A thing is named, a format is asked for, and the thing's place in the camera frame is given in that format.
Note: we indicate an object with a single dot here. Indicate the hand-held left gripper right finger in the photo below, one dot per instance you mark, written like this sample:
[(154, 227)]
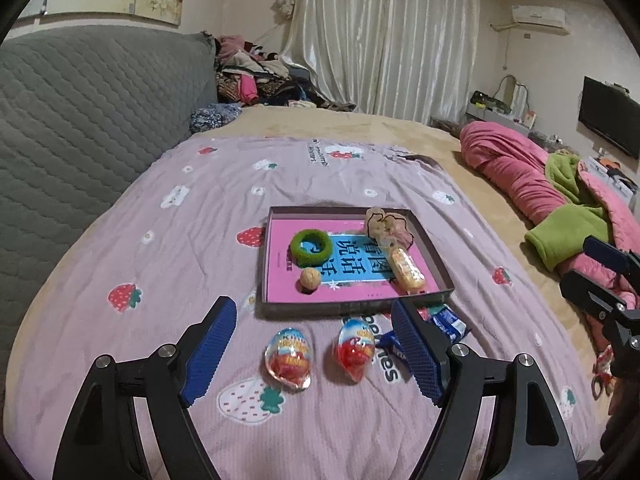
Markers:
[(417, 355)]

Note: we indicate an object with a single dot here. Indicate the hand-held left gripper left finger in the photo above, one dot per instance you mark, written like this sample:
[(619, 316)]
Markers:
[(207, 355)]

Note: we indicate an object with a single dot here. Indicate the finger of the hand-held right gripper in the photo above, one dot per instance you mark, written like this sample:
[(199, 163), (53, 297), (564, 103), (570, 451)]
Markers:
[(587, 295), (607, 255)]

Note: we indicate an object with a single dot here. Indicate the red and blue toy egg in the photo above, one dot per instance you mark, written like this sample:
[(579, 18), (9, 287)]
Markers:
[(289, 360), (354, 352)]

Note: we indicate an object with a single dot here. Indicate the yellow wafer packet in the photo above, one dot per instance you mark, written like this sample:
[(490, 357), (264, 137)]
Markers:
[(407, 270)]

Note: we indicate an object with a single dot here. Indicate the shallow dark cardboard box tray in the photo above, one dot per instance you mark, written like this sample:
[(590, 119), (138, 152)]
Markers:
[(325, 309)]

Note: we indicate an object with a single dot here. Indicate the walnut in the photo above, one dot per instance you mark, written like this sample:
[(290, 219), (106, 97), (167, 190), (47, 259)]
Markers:
[(309, 280)]

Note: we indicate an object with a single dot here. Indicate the beige sheer scrunchie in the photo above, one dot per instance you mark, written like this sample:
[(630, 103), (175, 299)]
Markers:
[(387, 227)]

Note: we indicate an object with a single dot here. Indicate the green fleece blanket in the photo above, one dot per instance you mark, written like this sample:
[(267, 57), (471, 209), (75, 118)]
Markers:
[(565, 235)]

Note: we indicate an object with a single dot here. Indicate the pink printed blanket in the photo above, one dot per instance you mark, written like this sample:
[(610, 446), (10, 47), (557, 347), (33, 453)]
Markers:
[(175, 260)]

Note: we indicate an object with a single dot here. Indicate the pink comforter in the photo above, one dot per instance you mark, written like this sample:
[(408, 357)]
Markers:
[(505, 170)]

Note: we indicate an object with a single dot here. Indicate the black television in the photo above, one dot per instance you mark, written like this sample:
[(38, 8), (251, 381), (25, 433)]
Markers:
[(607, 112)]

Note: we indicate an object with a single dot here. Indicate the white chair back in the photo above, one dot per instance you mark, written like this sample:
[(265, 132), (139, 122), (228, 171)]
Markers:
[(520, 95)]

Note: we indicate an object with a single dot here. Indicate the black bag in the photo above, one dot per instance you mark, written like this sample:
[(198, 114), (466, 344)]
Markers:
[(487, 100)]

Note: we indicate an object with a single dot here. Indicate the beige bed sheet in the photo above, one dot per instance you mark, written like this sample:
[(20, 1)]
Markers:
[(425, 135)]

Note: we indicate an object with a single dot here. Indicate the blue patterned cloth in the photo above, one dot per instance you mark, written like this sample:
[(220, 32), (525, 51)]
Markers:
[(212, 117)]

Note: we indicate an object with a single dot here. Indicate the white air conditioner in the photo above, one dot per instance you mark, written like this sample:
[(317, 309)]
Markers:
[(540, 19)]

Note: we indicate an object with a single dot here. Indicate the grey quilted headboard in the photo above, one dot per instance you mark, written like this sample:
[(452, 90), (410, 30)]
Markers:
[(85, 120)]

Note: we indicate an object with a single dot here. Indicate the pile of clothes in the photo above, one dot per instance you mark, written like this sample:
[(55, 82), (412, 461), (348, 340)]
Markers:
[(250, 75)]

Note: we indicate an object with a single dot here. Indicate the white curtain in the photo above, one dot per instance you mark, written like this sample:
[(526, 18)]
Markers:
[(380, 35)]

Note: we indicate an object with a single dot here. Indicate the white curtain tassel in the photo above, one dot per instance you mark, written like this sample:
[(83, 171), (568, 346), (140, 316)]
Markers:
[(283, 5)]

